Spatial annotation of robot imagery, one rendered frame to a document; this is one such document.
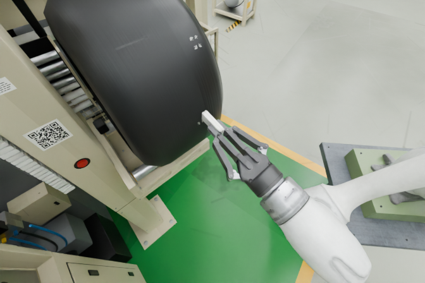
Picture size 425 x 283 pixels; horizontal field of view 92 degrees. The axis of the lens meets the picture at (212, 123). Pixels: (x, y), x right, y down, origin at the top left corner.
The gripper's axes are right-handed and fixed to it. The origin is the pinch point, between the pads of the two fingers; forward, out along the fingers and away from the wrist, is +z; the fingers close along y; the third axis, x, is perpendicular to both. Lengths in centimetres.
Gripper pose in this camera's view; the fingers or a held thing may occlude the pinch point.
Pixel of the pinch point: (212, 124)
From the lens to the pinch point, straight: 51.8
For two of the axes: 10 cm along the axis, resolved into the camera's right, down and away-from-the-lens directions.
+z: -6.4, -6.9, 3.3
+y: -7.6, 5.2, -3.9
